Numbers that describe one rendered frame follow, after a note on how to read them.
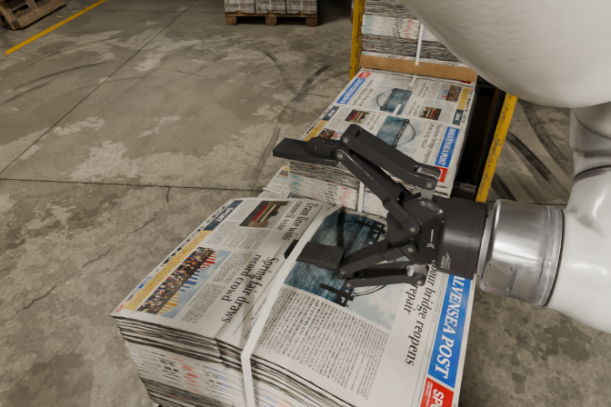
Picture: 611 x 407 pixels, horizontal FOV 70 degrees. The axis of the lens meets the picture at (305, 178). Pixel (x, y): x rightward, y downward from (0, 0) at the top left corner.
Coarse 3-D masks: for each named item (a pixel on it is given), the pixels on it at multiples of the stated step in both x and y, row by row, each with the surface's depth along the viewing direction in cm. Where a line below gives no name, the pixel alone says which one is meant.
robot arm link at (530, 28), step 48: (432, 0) 9; (480, 0) 9; (528, 0) 9; (576, 0) 9; (480, 48) 11; (528, 48) 10; (576, 48) 10; (528, 96) 14; (576, 96) 13; (576, 144) 40
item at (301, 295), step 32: (320, 224) 63; (352, 224) 63; (256, 288) 53; (288, 288) 53; (320, 288) 53; (256, 320) 49; (288, 320) 49; (224, 352) 48; (256, 352) 46; (288, 352) 45; (256, 384) 48
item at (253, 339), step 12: (324, 216) 59; (312, 228) 56; (300, 240) 54; (300, 252) 52; (288, 264) 50; (276, 288) 48; (264, 312) 47; (264, 324) 46; (252, 336) 46; (252, 348) 45
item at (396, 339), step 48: (336, 288) 53; (384, 288) 55; (432, 288) 56; (336, 336) 48; (384, 336) 49; (432, 336) 50; (288, 384) 45; (336, 384) 43; (384, 384) 44; (432, 384) 46
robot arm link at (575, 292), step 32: (576, 192) 39; (608, 192) 36; (576, 224) 36; (608, 224) 34; (576, 256) 35; (608, 256) 34; (576, 288) 35; (608, 288) 33; (576, 320) 37; (608, 320) 34
